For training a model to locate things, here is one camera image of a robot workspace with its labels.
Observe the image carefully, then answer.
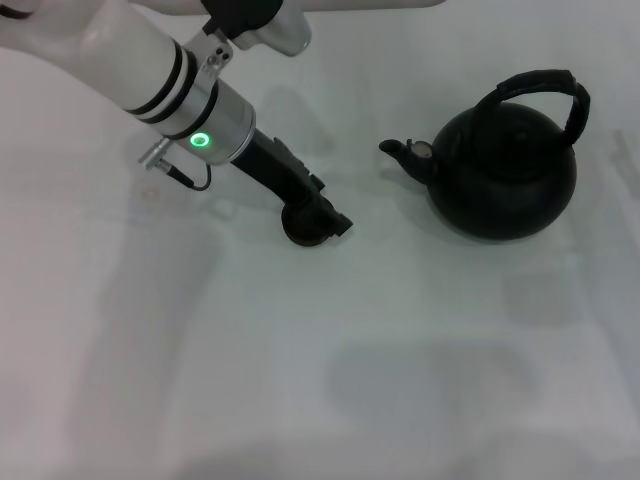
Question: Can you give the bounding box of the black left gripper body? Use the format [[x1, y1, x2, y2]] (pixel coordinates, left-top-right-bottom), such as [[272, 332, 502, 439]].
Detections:
[[231, 127, 327, 207]]

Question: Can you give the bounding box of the black teacup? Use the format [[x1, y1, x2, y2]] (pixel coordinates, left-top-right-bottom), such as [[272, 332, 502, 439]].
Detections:
[[280, 203, 337, 250]]

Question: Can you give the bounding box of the black round teapot with handle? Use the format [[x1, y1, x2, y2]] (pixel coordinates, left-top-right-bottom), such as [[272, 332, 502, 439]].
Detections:
[[378, 68, 594, 245]]

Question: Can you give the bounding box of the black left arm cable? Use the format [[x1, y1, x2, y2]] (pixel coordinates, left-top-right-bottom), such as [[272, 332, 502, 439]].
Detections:
[[138, 140, 212, 192]]

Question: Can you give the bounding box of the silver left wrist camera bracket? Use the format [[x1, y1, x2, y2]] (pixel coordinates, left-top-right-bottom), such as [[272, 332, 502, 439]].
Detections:
[[199, 0, 314, 59]]

